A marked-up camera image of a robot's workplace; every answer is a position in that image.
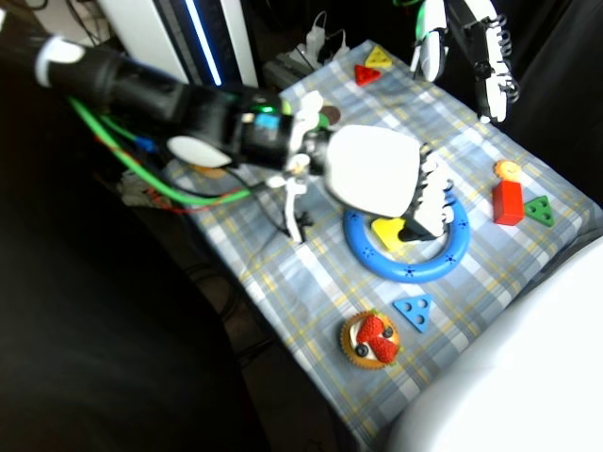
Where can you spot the green triangle block with holes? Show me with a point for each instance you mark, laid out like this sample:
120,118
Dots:
542,208

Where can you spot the yellow triangle block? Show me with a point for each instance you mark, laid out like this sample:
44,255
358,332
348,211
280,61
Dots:
379,59

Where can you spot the grey power strip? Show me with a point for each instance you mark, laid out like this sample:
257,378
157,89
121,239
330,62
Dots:
282,70

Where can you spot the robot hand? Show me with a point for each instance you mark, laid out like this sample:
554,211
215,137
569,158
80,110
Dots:
372,169
494,70

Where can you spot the yellow plastic block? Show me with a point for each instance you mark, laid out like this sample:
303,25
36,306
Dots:
386,231

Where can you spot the red triangle block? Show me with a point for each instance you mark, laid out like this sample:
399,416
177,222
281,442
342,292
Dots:
365,77

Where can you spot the blue triangle block with holes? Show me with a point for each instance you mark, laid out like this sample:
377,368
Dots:
413,311

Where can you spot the strawberry cupcake toy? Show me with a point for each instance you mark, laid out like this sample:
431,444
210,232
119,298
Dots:
372,329

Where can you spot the white tower with blue light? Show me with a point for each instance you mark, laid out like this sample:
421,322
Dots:
141,28

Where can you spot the white connector bundle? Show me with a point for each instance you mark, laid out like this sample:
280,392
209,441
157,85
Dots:
136,188

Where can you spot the blue plaid cloth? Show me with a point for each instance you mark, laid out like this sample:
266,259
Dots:
306,282

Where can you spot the large white rounded shell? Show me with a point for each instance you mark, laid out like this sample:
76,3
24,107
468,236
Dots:
518,367

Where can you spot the red rectangular block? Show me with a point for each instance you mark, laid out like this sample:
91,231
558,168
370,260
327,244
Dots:
509,205

